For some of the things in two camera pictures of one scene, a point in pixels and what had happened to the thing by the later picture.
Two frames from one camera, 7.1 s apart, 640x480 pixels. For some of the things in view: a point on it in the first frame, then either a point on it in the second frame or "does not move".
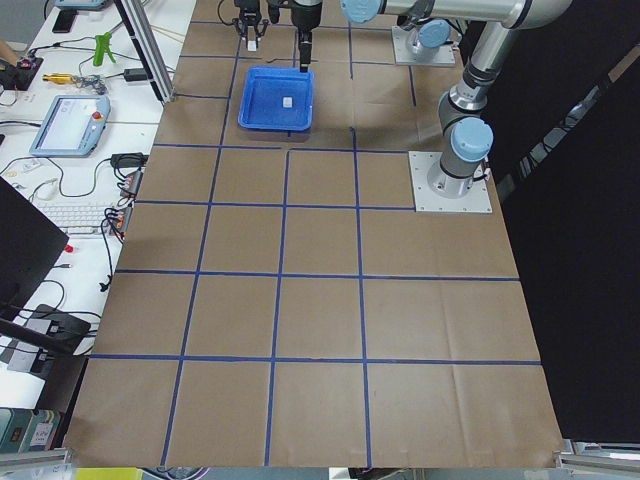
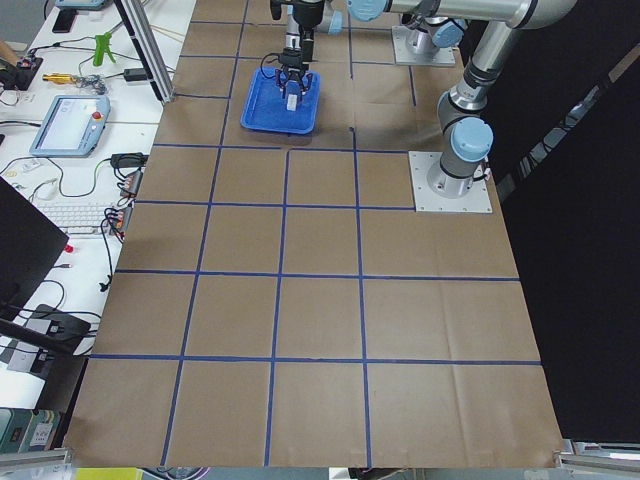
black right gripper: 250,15 to 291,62
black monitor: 30,247 does not move
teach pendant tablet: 73,126 does not move
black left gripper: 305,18 does not move
